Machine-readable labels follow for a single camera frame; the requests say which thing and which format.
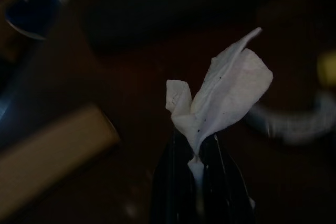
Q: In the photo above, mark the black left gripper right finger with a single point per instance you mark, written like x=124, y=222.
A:
x=225, y=195

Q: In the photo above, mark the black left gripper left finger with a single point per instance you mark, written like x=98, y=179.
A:
x=173, y=182

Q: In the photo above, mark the white tissue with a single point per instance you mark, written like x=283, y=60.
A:
x=231, y=93

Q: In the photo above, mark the white round rim object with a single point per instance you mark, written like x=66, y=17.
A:
x=294, y=127

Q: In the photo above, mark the tan cardboard box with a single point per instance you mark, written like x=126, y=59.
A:
x=52, y=150

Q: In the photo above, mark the yellow object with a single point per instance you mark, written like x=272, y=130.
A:
x=328, y=68

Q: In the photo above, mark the blue round container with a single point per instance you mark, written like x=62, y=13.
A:
x=31, y=14

